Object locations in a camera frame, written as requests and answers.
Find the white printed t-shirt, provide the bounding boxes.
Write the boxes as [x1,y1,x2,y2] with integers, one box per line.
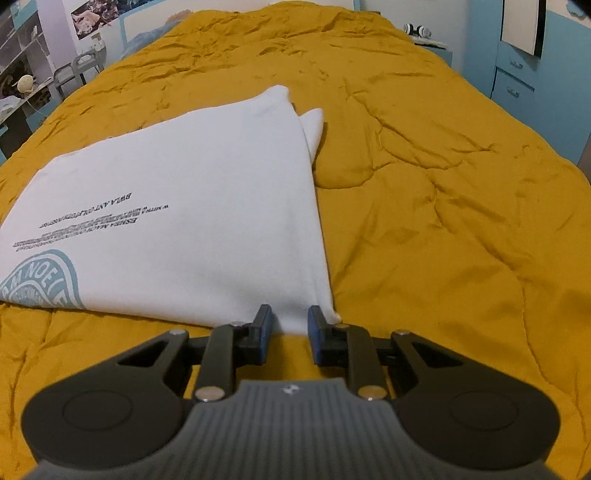
[1,85,339,334]

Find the mustard yellow bed quilt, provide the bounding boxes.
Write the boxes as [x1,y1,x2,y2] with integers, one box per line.
[1,2,590,479]

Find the blue white bookshelf desk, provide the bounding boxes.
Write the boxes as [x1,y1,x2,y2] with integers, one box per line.
[1,1,57,160]

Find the round cream plush toy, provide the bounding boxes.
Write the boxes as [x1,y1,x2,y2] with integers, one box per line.
[15,74,35,95]

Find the grey metal chair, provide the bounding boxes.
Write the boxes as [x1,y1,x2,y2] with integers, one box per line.
[53,47,106,100]

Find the blue white wardrobe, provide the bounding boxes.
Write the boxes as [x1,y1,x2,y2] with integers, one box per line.
[463,1,590,164]

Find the blue white nightstand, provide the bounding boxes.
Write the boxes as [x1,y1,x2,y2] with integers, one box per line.
[403,23,453,67]

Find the blue pillow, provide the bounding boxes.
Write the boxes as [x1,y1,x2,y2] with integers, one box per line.
[119,21,179,60]

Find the anime wall posters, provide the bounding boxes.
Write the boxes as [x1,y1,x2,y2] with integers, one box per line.
[70,0,149,39]

